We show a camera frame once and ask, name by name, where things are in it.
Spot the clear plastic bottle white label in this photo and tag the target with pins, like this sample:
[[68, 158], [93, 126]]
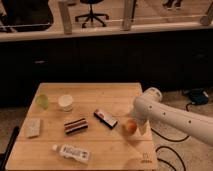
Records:
[[69, 151]]

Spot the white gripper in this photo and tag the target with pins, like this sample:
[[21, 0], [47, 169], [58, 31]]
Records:
[[141, 122]]

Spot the green plastic cup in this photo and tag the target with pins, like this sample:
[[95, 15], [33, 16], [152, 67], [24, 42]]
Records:
[[42, 101]]

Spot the black office chair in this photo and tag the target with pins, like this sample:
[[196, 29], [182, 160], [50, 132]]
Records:
[[90, 16]]

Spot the red yellow apple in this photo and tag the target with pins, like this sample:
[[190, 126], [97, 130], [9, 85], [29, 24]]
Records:
[[130, 126]]

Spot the wooden table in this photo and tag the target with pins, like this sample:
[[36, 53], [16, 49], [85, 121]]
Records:
[[111, 149]]

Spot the beige sponge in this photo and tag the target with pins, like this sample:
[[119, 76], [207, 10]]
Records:
[[33, 128]]

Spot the dark bag on floor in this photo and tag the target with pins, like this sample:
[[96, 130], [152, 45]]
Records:
[[198, 96]]

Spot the black red white box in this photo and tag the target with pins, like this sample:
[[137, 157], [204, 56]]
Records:
[[106, 118]]

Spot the white paper cup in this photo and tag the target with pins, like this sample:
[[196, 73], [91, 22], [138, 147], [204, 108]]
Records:
[[65, 102]]

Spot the striped brown white box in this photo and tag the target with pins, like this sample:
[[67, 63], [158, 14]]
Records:
[[74, 126]]

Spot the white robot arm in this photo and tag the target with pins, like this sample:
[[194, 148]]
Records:
[[149, 105]]

